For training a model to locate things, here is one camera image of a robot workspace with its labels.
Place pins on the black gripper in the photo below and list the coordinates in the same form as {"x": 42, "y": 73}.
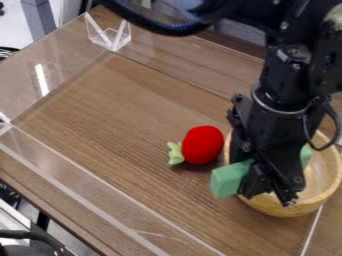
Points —
{"x": 277, "y": 131}

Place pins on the green foam block stick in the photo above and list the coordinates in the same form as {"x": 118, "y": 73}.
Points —
{"x": 226, "y": 177}

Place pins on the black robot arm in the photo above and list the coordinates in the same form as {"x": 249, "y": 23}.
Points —
{"x": 303, "y": 41}

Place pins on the brown wooden bowl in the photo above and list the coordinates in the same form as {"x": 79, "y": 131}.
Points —
{"x": 323, "y": 178}

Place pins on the red plush strawberry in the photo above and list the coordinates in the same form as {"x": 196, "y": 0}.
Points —
{"x": 199, "y": 148}

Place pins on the black clamp under table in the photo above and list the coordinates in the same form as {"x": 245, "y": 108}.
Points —
{"x": 43, "y": 245}

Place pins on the clear acrylic corner bracket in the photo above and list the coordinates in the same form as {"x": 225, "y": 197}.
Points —
{"x": 112, "y": 39}

